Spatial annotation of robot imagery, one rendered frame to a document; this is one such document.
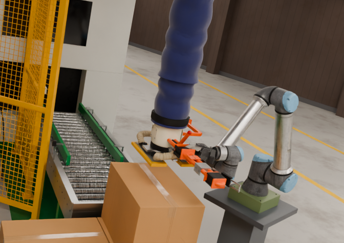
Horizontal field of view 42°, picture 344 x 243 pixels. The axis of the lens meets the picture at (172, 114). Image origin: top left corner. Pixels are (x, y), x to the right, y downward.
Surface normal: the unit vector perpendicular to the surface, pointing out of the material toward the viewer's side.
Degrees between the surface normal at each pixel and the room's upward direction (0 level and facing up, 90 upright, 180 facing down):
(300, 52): 90
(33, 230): 0
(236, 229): 90
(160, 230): 90
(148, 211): 90
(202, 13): 79
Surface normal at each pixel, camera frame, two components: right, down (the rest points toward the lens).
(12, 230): 0.20, -0.95
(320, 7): -0.66, 0.06
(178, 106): 0.22, 0.05
